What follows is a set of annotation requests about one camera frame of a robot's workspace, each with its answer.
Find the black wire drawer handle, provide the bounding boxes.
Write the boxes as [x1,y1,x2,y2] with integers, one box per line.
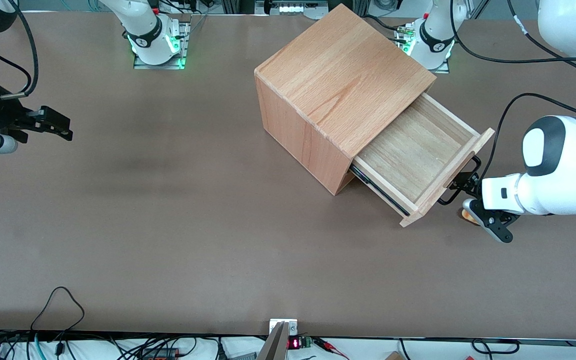
[437,156,482,207]

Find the light wooden drawer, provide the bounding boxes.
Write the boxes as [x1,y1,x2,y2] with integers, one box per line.
[350,92,495,228]

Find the light wooden drawer cabinet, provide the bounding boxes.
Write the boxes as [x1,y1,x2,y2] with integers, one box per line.
[254,4,438,197]

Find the red and black clip leads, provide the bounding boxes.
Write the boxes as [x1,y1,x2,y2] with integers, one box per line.
[313,337,350,360]

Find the white device with ports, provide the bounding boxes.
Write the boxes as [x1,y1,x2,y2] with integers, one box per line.
[270,0,330,16]

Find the wooden plank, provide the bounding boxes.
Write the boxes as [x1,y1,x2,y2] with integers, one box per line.
[256,321,290,360]

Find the orange and black device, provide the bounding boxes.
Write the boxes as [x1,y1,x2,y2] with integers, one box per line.
[140,348,180,360]

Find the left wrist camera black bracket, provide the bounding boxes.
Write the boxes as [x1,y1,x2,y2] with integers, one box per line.
[462,198,521,244]

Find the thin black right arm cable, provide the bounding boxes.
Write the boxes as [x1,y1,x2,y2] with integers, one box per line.
[0,31,34,83]

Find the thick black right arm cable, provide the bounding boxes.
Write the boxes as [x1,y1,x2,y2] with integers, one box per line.
[8,0,40,98]

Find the black drawer slide rail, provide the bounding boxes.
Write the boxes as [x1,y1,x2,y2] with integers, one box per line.
[349,166,413,218]

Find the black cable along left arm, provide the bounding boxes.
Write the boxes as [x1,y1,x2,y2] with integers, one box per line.
[450,0,576,186]

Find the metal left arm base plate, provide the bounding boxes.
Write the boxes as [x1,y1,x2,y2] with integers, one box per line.
[394,24,451,75]

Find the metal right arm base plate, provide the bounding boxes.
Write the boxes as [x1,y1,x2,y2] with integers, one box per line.
[133,19,192,70]

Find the black coiled cable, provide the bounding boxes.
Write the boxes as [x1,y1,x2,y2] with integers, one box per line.
[472,339,520,355]

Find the black looped table cable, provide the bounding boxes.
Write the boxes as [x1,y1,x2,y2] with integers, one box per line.
[30,286,85,333]

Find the black cable behind cabinet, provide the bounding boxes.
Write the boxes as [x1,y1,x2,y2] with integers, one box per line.
[363,14,411,42]

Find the white table edge bracket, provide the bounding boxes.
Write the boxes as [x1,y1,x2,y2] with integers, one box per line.
[269,318,299,337]

